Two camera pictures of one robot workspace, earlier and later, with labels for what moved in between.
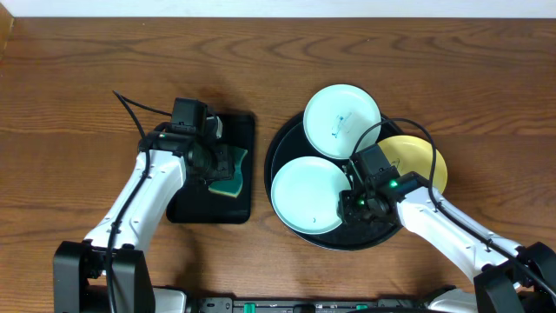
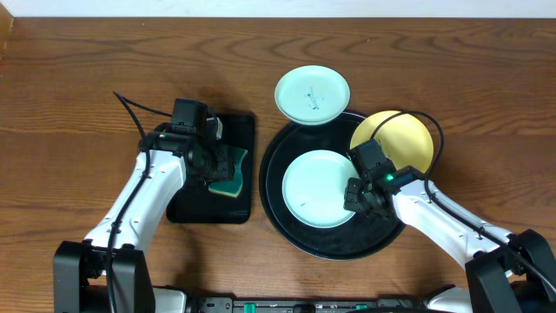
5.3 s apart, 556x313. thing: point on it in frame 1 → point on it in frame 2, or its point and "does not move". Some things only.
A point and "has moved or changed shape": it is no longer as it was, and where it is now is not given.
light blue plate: (305, 194) has moved or changed shape
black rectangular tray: (195, 202) does not move
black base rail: (380, 305) does not move
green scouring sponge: (231, 187) does not move
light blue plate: (336, 118) → (312, 94)
